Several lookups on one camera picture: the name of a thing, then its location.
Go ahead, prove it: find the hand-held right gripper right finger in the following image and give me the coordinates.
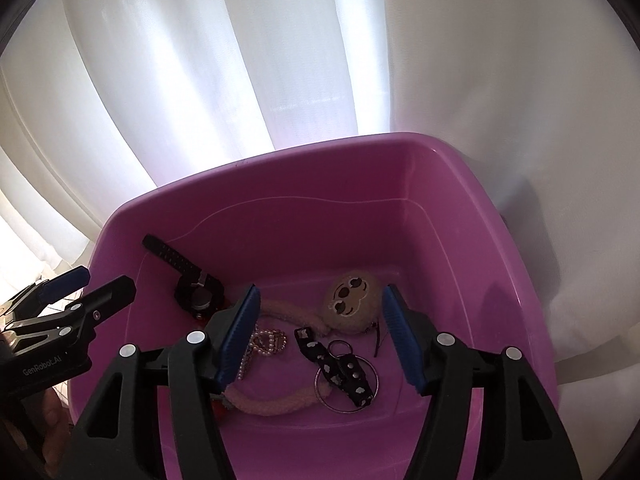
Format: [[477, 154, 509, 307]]
[[382, 284, 583, 480]]

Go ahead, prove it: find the pink plastic bin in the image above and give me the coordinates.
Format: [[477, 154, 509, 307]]
[[67, 132, 560, 480]]

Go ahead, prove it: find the white curtain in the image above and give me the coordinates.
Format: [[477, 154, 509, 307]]
[[0, 0, 640, 401]]

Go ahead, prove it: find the person's left hand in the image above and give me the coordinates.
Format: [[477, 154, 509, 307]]
[[41, 387, 76, 443]]

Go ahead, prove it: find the black patterned strap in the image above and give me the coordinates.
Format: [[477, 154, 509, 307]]
[[295, 327, 373, 408]]

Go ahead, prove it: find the pearl hair claw clip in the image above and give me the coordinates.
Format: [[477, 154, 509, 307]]
[[237, 325, 288, 381]]

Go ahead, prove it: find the beige plush toy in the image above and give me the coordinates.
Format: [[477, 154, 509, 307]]
[[225, 270, 396, 417]]

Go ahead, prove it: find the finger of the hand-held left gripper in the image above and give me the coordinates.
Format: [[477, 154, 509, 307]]
[[0, 266, 92, 320], [10, 275, 137, 352]]

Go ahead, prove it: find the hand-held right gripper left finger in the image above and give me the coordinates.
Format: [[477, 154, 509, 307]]
[[62, 284, 262, 480]]

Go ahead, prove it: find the large silver bangle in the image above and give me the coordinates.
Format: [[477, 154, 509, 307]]
[[314, 355, 381, 412]]

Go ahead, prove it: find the black wristwatch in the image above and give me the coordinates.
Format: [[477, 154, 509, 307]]
[[142, 234, 226, 318]]

